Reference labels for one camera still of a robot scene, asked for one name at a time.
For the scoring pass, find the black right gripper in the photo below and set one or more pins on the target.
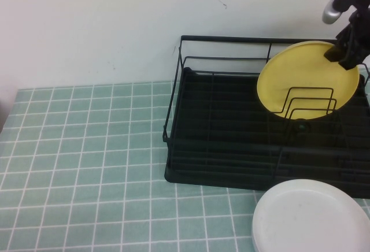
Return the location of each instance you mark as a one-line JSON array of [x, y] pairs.
[[354, 32]]

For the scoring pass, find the yellow round plate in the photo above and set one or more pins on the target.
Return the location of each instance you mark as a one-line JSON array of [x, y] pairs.
[[300, 72]]

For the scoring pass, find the white round plate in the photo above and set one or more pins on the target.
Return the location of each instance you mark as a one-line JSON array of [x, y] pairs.
[[306, 220]]

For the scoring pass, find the black plastic drip tray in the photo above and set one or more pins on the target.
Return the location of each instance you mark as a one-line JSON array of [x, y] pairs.
[[231, 104]]

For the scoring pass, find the green tile pattern tablecloth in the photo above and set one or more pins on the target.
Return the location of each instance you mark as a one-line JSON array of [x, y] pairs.
[[86, 162]]

